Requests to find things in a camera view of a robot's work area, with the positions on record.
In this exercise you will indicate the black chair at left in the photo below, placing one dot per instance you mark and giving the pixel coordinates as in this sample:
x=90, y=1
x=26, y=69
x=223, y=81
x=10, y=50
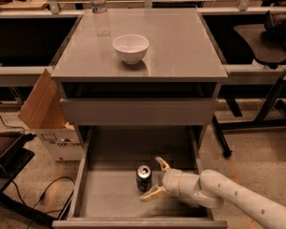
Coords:
x=13, y=159

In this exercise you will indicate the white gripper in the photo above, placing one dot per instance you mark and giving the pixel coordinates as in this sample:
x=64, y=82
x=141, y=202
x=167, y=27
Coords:
x=172, y=182

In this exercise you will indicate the dark pepsi can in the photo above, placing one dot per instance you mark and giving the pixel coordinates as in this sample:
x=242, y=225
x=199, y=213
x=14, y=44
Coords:
x=144, y=178

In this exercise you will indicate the white bowl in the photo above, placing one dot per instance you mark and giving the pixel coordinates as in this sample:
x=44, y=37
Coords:
x=131, y=48

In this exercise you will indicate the cardboard box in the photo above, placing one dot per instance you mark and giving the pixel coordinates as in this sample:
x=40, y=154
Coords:
x=43, y=114

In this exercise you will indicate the grey top drawer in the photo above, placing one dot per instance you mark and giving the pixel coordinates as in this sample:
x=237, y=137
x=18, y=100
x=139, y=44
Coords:
x=139, y=104

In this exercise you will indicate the grey drawer cabinet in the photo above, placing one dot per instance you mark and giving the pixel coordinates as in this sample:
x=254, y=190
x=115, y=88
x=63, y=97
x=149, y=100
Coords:
x=180, y=51

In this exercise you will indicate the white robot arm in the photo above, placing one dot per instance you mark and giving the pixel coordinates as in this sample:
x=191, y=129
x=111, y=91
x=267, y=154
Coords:
x=210, y=189

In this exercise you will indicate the clear plastic water bottle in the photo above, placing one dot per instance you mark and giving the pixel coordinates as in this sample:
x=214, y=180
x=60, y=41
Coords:
x=101, y=17

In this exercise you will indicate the open grey middle drawer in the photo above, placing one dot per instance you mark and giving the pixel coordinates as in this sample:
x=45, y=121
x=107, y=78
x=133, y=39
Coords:
x=106, y=195

